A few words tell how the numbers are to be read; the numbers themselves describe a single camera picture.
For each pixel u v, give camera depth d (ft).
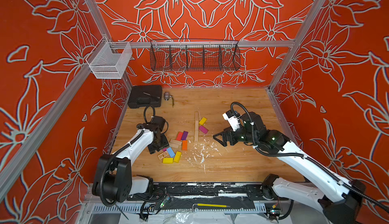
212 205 2.29
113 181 1.35
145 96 3.41
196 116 3.32
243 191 2.40
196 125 3.20
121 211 2.26
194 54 3.19
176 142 2.96
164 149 2.49
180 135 3.08
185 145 2.95
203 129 3.15
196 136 3.03
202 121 3.28
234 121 2.08
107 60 3.04
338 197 1.25
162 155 2.75
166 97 3.62
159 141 2.33
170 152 2.81
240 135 1.97
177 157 2.74
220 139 2.14
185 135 3.06
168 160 2.73
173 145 2.88
